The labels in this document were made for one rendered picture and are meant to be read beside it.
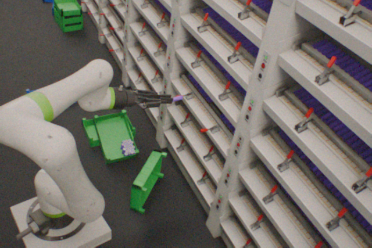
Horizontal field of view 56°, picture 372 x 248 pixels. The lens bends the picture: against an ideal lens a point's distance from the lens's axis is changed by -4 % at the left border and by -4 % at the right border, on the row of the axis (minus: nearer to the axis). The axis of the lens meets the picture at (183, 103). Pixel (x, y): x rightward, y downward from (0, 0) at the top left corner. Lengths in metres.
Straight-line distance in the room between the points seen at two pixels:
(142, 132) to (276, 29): 1.45
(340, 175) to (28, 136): 0.90
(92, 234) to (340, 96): 1.06
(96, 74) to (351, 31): 0.85
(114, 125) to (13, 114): 1.33
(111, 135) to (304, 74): 1.46
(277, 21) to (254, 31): 0.14
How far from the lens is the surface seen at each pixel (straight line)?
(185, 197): 2.12
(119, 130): 2.34
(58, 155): 1.00
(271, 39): 1.25
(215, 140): 1.69
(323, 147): 1.21
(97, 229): 1.56
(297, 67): 1.19
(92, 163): 2.25
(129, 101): 1.53
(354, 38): 1.03
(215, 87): 1.66
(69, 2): 3.83
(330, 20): 1.08
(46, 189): 1.41
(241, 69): 1.46
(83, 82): 1.29
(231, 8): 1.48
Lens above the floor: 1.67
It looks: 38 degrees down
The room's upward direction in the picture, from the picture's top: 10 degrees clockwise
